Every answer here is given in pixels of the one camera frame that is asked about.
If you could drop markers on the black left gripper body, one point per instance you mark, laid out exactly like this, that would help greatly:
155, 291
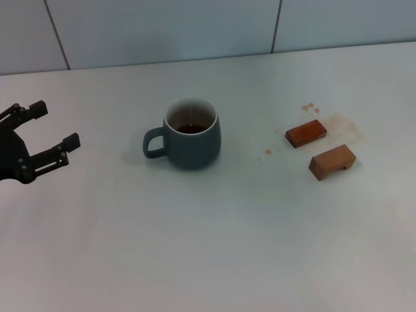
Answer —
13, 159

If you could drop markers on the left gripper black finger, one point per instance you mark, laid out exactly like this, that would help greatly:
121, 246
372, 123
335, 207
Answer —
72, 142
38, 109

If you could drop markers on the dark grey ceramic mug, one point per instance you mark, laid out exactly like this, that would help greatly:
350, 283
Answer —
195, 149

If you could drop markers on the notched light wooden block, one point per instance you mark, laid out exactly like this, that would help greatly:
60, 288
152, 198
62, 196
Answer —
328, 159

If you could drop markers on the flat reddish wooden block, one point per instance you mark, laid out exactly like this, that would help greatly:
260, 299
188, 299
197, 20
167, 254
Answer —
305, 133

